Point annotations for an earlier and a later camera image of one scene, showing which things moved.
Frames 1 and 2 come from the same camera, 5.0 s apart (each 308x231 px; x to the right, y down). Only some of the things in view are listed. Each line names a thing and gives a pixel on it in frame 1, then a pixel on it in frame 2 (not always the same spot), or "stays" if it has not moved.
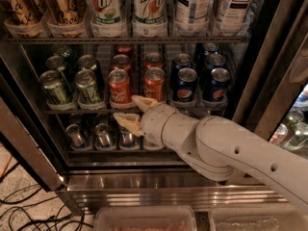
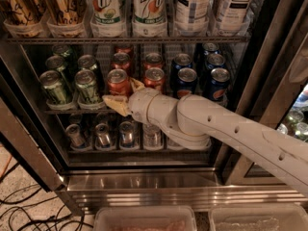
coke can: (119, 89) stays
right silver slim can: (127, 140) stays
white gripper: (152, 123) → (139, 102)
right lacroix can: (66, 4) stays
